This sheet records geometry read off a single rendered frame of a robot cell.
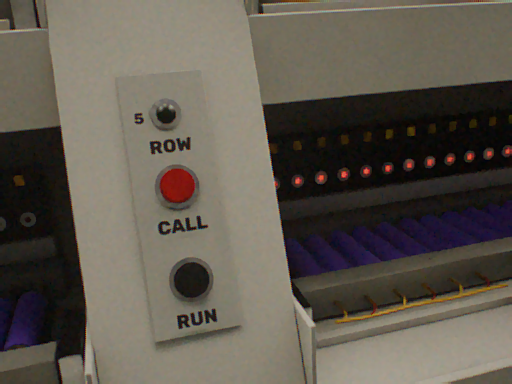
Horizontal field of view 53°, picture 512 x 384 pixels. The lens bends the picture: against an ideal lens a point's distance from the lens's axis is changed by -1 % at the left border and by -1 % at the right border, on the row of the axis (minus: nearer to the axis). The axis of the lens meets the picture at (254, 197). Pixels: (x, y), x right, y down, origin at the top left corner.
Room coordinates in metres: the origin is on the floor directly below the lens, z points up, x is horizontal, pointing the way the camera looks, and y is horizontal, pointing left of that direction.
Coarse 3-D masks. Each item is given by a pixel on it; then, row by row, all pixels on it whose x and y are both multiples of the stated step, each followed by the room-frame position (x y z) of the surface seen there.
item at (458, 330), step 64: (384, 128) 0.43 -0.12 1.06; (448, 128) 0.45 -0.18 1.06; (320, 192) 0.44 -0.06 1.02; (384, 192) 0.45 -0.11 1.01; (448, 192) 0.46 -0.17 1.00; (320, 256) 0.38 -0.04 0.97; (384, 256) 0.37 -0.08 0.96; (448, 256) 0.35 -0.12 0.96; (320, 320) 0.33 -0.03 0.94; (384, 320) 0.31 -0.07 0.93; (448, 320) 0.32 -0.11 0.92
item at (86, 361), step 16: (16, 240) 0.38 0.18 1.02; (32, 240) 0.38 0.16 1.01; (48, 240) 0.38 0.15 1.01; (0, 256) 0.37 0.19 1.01; (16, 256) 0.38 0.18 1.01; (32, 256) 0.38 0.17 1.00; (48, 256) 0.38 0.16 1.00; (80, 288) 0.39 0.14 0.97; (64, 304) 0.37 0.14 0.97; (80, 304) 0.37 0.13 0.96; (64, 320) 0.29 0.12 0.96; (80, 320) 0.29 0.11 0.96; (64, 336) 0.28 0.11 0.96; (80, 336) 0.28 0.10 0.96; (64, 352) 0.26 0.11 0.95; (80, 352) 0.26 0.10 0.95; (64, 368) 0.26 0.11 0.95; (80, 368) 0.26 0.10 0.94
